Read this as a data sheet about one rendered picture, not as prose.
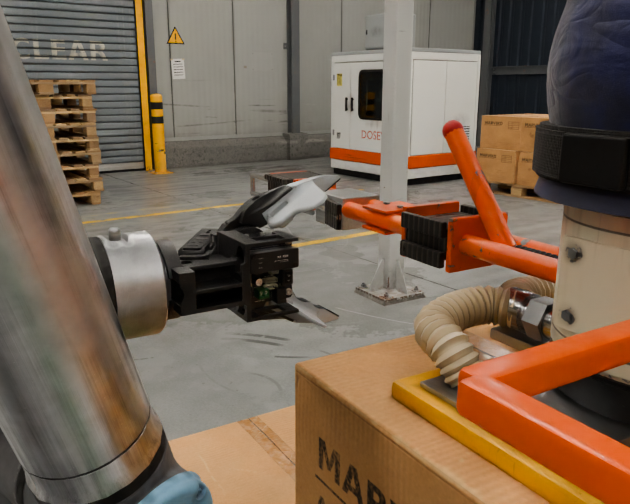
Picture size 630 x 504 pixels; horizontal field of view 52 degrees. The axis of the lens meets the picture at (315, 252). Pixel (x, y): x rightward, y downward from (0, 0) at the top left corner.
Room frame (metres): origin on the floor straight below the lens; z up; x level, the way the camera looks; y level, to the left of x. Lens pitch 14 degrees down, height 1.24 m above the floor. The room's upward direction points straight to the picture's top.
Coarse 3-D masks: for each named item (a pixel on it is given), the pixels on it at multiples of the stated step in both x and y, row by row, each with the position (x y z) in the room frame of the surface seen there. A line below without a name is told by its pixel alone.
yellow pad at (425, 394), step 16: (400, 384) 0.56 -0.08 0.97; (416, 384) 0.56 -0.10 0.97; (432, 384) 0.55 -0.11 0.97; (448, 384) 0.55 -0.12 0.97; (400, 400) 0.55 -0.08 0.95; (416, 400) 0.53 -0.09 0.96; (432, 400) 0.53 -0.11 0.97; (448, 400) 0.52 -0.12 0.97; (432, 416) 0.51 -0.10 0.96; (448, 416) 0.50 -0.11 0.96; (448, 432) 0.50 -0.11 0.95; (464, 432) 0.48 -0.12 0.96; (480, 432) 0.47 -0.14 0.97; (480, 448) 0.46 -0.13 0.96; (496, 448) 0.45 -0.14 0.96; (512, 448) 0.45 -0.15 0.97; (496, 464) 0.45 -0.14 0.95; (512, 464) 0.44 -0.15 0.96; (528, 464) 0.43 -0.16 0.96; (528, 480) 0.42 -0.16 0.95; (544, 480) 0.41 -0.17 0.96; (560, 480) 0.41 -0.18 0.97; (544, 496) 0.41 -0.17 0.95; (560, 496) 0.40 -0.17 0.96; (576, 496) 0.39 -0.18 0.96; (592, 496) 0.39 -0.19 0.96
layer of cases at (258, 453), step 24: (288, 408) 1.30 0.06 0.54; (216, 432) 1.20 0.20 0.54; (240, 432) 1.20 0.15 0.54; (264, 432) 1.20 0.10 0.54; (288, 432) 1.20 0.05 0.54; (192, 456) 1.11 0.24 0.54; (216, 456) 1.11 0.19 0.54; (240, 456) 1.11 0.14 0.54; (264, 456) 1.11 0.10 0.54; (288, 456) 1.11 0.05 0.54; (216, 480) 1.03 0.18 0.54; (240, 480) 1.03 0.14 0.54; (264, 480) 1.03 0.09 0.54; (288, 480) 1.03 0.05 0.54
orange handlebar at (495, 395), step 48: (480, 240) 0.64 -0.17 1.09; (528, 240) 0.64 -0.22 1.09; (576, 336) 0.38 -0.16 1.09; (624, 336) 0.38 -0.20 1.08; (480, 384) 0.31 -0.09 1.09; (528, 384) 0.33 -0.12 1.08; (528, 432) 0.28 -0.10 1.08; (576, 432) 0.26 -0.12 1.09; (576, 480) 0.25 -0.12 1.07; (624, 480) 0.23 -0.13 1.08
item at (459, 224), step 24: (408, 216) 0.70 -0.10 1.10; (432, 216) 0.73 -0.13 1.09; (456, 216) 0.73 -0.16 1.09; (504, 216) 0.69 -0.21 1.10; (408, 240) 0.71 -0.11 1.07; (432, 240) 0.68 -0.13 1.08; (456, 240) 0.66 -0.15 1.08; (432, 264) 0.66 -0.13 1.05; (456, 264) 0.66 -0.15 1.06; (480, 264) 0.68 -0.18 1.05
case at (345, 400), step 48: (480, 336) 0.72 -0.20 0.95; (336, 384) 0.59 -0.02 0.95; (384, 384) 0.59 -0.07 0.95; (336, 432) 0.57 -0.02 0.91; (384, 432) 0.51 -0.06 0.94; (432, 432) 0.50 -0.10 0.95; (336, 480) 0.57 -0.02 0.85; (384, 480) 0.51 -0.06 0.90; (432, 480) 0.45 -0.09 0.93; (480, 480) 0.43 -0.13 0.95
